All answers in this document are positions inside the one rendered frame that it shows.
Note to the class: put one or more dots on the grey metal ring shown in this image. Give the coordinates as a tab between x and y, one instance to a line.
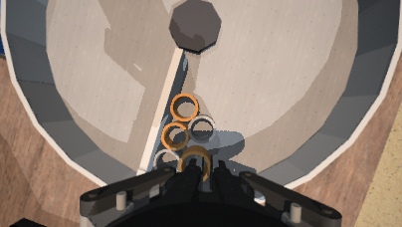
201	139
158	161

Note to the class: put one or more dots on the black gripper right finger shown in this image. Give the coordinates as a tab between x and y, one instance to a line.
291	207

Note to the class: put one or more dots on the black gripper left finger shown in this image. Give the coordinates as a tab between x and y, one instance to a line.
100	206

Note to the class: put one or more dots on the bronze bushing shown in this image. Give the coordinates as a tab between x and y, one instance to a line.
168	142
174	103
199	150

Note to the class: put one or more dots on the blue crate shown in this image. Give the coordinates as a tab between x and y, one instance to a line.
1	45

